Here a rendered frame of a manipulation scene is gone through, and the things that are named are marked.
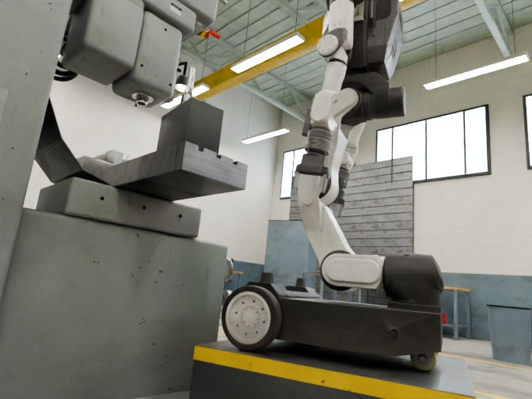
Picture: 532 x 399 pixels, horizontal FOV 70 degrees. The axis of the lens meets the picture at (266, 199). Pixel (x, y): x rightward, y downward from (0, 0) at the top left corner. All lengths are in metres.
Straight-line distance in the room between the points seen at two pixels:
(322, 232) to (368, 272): 0.23
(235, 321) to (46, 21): 1.07
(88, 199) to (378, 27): 1.23
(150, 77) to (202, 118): 0.45
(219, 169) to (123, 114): 8.11
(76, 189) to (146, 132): 8.04
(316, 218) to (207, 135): 0.51
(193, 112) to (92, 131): 7.60
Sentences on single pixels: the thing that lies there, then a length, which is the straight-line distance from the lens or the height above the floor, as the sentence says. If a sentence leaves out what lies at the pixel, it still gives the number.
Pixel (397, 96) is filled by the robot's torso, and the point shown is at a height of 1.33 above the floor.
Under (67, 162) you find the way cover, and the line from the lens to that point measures 1.41.
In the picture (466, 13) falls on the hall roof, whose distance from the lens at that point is 9.25.
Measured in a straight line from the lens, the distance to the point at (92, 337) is 1.37.
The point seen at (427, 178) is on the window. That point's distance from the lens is 9.05.
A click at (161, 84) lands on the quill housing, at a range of 1.64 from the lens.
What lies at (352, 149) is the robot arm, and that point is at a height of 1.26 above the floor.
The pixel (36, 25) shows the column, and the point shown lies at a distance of 1.36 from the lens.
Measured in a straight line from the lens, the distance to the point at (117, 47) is 1.57.
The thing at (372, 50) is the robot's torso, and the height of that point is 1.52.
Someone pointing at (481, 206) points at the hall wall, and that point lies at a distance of 8.62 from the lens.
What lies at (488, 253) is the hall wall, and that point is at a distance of 8.44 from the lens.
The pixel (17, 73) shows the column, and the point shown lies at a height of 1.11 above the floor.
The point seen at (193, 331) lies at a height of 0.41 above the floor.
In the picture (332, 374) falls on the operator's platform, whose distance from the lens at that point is 1.12.
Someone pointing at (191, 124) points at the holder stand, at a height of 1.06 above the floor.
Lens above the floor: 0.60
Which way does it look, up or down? 13 degrees up
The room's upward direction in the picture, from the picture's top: 5 degrees clockwise
